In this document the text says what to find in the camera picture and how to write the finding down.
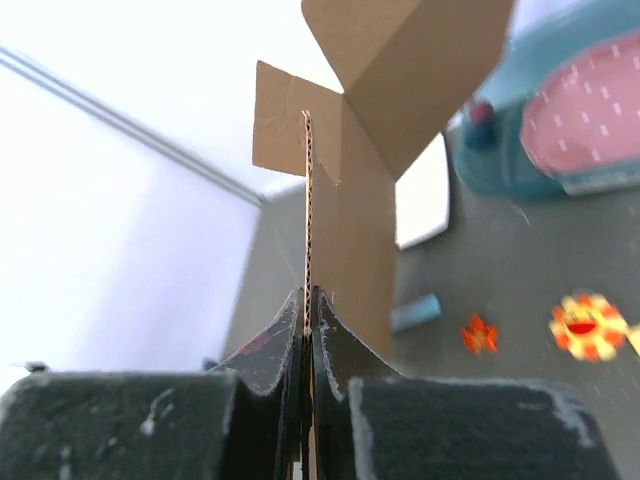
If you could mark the orange maple leaf charm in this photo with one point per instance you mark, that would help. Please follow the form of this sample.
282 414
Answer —
479 336

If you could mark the blue highlighter marker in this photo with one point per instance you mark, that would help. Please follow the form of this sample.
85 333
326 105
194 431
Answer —
415 313

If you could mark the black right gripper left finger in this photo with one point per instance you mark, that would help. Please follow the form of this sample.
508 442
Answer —
235 421

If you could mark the teal plastic basin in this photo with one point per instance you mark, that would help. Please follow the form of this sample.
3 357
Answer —
504 169

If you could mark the pink dotted plate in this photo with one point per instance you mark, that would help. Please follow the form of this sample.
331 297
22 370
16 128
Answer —
586 113

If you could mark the yellow orange sunflower plush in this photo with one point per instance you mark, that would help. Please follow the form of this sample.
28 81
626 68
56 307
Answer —
588 327

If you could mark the brown cardboard box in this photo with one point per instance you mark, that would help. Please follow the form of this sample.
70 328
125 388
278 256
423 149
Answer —
405 67

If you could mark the white square plate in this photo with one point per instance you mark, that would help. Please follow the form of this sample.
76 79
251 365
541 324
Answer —
423 196

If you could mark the yellow highlighter marker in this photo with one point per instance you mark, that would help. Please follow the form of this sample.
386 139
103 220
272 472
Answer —
633 336

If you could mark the aluminium frame post left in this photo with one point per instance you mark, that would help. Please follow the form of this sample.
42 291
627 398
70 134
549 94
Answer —
39 75

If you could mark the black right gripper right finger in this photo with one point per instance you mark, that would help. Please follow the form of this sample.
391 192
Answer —
373 423

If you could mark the red capped small bottle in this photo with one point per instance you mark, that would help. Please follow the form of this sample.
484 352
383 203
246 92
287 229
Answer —
480 132

